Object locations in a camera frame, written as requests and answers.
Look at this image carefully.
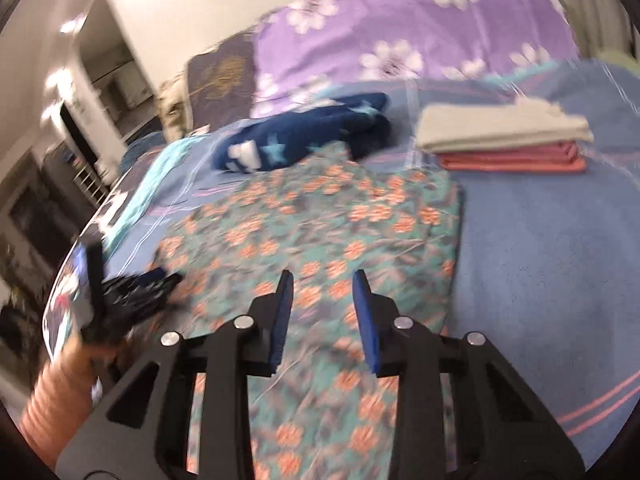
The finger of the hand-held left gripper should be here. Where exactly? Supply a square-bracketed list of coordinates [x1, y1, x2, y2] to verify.
[107, 273, 184, 322]
[104, 267, 170, 292]

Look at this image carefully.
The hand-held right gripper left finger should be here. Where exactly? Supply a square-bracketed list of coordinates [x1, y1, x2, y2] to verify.
[55, 269, 295, 480]

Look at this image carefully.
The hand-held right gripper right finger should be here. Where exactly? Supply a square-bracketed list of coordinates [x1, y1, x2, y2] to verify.
[351, 269, 587, 480]

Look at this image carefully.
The teal floral garment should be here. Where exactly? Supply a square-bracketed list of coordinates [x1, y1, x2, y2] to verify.
[149, 140, 467, 480]

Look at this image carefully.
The person's left forearm orange sleeve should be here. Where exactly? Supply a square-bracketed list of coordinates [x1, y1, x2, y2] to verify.
[19, 335, 121, 467]

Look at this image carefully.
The turquoise cloth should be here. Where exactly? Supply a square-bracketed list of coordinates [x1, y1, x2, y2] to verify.
[101, 135, 203, 252]

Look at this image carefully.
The crumpled beige cloth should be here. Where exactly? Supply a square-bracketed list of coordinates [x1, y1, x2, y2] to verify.
[154, 76, 195, 140]

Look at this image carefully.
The navy star print garment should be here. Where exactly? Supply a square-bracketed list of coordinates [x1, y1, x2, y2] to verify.
[212, 92, 394, 176]

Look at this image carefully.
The dark blue patterned cover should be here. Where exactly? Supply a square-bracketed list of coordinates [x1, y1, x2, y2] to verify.
[186, 30, 262, 132]

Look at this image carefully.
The folded pink cloth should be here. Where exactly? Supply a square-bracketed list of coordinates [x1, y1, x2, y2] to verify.
[436, 141, 588, 175]

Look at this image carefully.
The folded beige cloth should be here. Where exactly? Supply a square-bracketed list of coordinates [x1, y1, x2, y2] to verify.
[416, 97, 596, 154]

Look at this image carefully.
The purple floral pillow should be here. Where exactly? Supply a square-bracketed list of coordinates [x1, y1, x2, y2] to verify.
[249, 0, 582, 119]

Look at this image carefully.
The green cushion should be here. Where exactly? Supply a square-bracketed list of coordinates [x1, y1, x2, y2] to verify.
[596, 48, 638, 69]

